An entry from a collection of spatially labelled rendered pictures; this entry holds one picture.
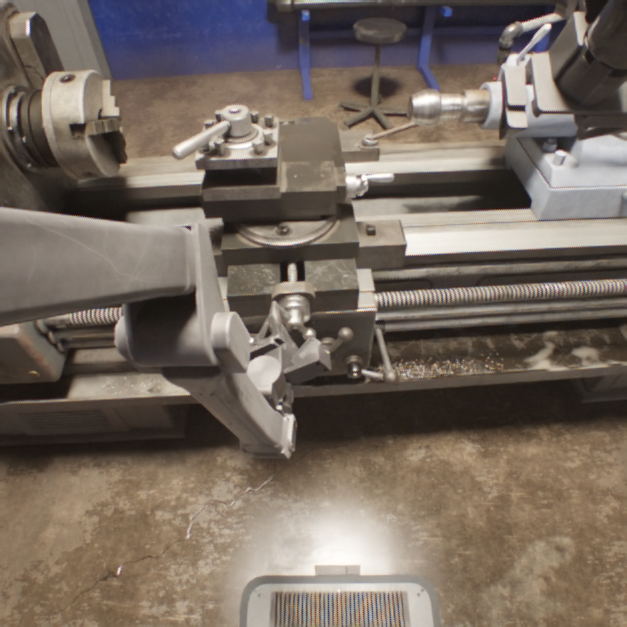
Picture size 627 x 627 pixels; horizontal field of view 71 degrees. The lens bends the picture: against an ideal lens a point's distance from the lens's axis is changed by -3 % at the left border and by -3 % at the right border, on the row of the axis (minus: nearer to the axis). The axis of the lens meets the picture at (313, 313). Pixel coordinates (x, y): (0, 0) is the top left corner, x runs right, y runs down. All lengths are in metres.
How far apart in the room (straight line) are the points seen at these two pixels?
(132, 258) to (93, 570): 1.56
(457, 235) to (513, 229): 0.15
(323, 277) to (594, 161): 0.76
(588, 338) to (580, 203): 0.54
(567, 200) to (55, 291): 1.28
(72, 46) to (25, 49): 3.18
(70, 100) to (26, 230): 0.97
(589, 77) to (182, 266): 0.40
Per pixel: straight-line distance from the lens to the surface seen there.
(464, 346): 1.58
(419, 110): 1.22
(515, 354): 1.61
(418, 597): 1.40
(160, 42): 4.43
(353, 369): 1.23
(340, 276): 1.05
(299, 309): 0.98
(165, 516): 1.78
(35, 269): 0.25
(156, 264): 0.35
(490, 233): 1.28
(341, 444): 1.78
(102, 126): 1.23
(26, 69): 1.44
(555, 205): 1.38
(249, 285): 1.05
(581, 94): 0.53
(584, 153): 1.37
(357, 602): 1.38
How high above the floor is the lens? 1.63
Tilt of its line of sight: 50 degrees down
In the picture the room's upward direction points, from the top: 2 degrees counter-clockwise
